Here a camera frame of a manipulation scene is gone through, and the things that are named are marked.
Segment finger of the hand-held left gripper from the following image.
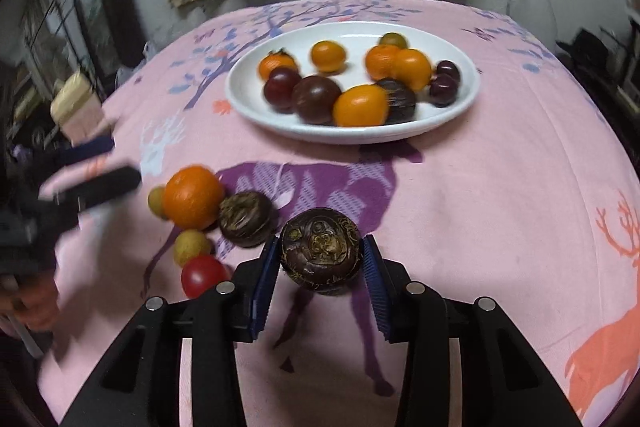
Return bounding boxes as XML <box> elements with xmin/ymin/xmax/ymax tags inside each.
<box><xmin>45</xmin><ymin>134</ymin><xmax>116</xmax><ymax>168</ymax></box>
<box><xmin>40</xmin><ymin>165</ymin><xmax>143</xmax><ymax>213</ymax></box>

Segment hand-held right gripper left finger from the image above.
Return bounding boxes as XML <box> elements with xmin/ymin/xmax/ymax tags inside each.
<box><xmin>60</xmin><ymin>236</ymin><xmax>282</xmax><ymax>427</ymax></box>

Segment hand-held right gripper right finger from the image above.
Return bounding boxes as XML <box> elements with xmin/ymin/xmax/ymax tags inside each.
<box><xmin>362</xmin><ymin>234</ymin><xmax>584</xmax><ymax>427</ymax></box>

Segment small yellow longan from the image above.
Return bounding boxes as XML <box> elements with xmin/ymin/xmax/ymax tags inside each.
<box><xmin>173</xmin><ymin>229</ymin><xmax>215</xmax><ymax>267</ymax></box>
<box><xmin>147</xmin><ymin>186</ymin><xmax>171</xmax><ymax>222</ymax></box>

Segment red cherry tomato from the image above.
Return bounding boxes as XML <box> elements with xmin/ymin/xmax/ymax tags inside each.
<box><xmin>180</xmin><ymin>255</ymin><xmax>231</xmax><ymax>300</ymax></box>

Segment dark water chestnut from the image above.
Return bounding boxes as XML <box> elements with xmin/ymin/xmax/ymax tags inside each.
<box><xmin>375</xmin><ymin>78</ymin><xmax>418</xmax><ymax>125</ymax></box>
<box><xmin>278</xmin><ymin>207</ymin><xmax>362</xmax><ymax>297</ymax></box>
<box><xmin>218</xmin><ymin>190</ymin><xmax>277</xmax><ymax>249</ymax></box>

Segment orange tangerine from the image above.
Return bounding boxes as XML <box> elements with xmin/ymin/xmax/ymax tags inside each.
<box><xmin>391</xmin><ymin>49</ymin><xmax>433</xmax><ymax>94</ymax></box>
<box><xmin>365</xmin><ymin>44</ymin><xmax>401</xmax><ymax>82</ymax></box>
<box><xmin>258</xmin><ymin>48</ymin><xmax>300</xmax><ymax>81</ymax></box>
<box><xmin>162</xmin><ymin>165</ymin><xmax>226</xmax><ymax>231</ymax></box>

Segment yellow-orange kumquat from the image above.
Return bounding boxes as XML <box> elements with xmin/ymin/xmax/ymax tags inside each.
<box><xmin>333</xmin><ymin>85</ymin><xmax>390</xmax><ymax>128</ymax></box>
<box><xmin>310</xmin><ymin>41</ymin><xmax>347</xmax><ymax>74</ymax></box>

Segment white oval plate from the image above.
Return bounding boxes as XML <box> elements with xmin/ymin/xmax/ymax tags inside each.
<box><xmin>225</xmin><ymin>21</ymin><xmax>481</xmax><ymax>145</ymax></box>

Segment dark purple tomato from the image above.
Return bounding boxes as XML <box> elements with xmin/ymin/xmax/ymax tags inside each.
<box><xmin>291</xmin><ymin>75</ymin><xmax>343</xmax><ymax>126</ymax></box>
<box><xmin>263</xmin><ymin>67</ymin><xmax>302</xmax><ymax>113</ymax></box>

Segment dark red cherry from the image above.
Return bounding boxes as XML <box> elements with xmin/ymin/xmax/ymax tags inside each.
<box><xmin>428</xmin><ymin>73</ymin><xmax>458</xmax><ymax>108</ymax></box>
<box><xmin>436</xmin><ymin>60</ymin><xmax>462</xmax><ymax>82</ymax></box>

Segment person's left hand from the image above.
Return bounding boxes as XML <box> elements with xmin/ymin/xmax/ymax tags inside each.
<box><xmin>0</xmin><ymin>274</ymin><xmax>60</xmax><ymax>333</ymax></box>

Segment pink cup with beige lid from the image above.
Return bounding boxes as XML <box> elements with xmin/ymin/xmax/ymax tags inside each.
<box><xmin>50</xmin><ymin>72</ymin><xmax>113</xmax><ymax>148</ymax></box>

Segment dark wooden cabinet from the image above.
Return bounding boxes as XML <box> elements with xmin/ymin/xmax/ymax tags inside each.
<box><xmin>15</xmin><ymin>0</ymin><xmax>146</xmax><ymax>118</ymax></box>

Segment pink deer print tablecloth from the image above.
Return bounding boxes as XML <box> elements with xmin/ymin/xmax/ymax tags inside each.
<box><xmin>37</xmin><ymin>0</ymin><xmax>640</xmax><ymax>427</ymax></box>

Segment black hat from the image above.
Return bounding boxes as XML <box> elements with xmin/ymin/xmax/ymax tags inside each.
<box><xmin>555</xmin><ymin>29</ymin><xmax>611</xmax><ymax>72</ymax></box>

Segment white cable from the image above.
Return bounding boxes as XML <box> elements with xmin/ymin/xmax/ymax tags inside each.
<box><xmin>7</xmin><ymin>314</ymin><xmax>43</xmax><ymax>358</ymax></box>

